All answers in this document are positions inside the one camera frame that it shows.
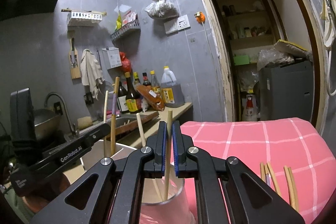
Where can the red cap bottle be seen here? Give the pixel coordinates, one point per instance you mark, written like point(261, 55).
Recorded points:
point(146, 81)

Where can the long bamboo chopstick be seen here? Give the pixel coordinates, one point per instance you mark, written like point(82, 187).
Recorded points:
point(274, 179)

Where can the green box on shelf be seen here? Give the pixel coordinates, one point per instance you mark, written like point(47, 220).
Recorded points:
point(241, 60)

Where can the cream rubber glove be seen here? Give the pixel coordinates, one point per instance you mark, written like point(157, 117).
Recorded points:
point(328, 15)

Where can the red plastic bag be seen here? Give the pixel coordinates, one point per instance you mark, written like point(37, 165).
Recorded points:
point(125, 63)

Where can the white box on wall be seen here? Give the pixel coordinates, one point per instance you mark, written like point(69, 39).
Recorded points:
point(111, 56)

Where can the plastic bag on wall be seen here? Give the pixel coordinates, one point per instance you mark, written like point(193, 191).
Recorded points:
point(161, 9)

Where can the wooden knife holder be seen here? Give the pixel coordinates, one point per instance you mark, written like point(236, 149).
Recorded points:
point(74, 61)

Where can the wine bottle white label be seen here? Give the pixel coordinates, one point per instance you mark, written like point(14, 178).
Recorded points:
point(121, 99)

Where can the orange wall plug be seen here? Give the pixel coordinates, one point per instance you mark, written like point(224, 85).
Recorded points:
point(200, 17)

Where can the short pale chopstick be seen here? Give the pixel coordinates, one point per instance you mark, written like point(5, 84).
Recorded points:
point(104, 120)

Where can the yellow sponge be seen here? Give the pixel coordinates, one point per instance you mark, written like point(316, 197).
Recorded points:
point(84, 122)

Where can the dark soy sauce bottle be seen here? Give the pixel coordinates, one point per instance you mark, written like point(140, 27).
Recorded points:
point(133, 98)

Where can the large oil jug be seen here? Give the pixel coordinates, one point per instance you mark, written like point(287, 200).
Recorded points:
point(171, 89)

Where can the pale thin chopstick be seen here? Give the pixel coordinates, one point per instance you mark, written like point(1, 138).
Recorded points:
point(168, 154)
point(140, 128)

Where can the hanging white towel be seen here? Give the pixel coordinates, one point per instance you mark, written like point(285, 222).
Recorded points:
point(91, 72)

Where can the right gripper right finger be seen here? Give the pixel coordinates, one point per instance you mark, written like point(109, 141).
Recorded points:
point(183, 165)

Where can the yellow cap bottle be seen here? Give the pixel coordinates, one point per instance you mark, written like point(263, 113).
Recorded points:
point(155, 85)

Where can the translucent utensil holder cup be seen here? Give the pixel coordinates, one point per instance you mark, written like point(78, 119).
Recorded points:
point(153, 209)

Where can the curved bamboo chopstick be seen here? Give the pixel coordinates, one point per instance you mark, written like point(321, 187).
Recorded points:
point(295, 194)
point(290, 187)

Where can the brown cutting board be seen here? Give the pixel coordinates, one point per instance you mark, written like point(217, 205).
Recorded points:
point(128, 122)

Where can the clear plastic bag on cabinet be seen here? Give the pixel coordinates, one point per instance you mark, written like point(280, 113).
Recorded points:
point(273, 56)

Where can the steel sink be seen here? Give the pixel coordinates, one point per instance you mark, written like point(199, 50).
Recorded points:
point(92, 134)

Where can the white wall rack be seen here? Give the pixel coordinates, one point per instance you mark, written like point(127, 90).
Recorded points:
point(76, 18)

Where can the pink checked tablecloth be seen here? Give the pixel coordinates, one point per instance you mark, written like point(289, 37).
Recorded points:
point(291, 142)

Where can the grey wire wall basket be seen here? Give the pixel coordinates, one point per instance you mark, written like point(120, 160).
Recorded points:
point(125, 30)

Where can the grey cabinet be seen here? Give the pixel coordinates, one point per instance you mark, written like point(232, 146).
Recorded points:
point(286, 91)

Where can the white wall socket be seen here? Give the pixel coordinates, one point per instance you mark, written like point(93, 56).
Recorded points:
point(177, 24)

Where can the dark bamboo chopstick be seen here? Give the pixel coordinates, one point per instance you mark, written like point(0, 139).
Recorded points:
point(262, 171)

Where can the chopstick with purple band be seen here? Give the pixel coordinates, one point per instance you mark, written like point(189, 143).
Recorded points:
point(113, 117)

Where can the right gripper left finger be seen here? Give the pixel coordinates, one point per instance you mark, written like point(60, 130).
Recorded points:
point(155, 167)

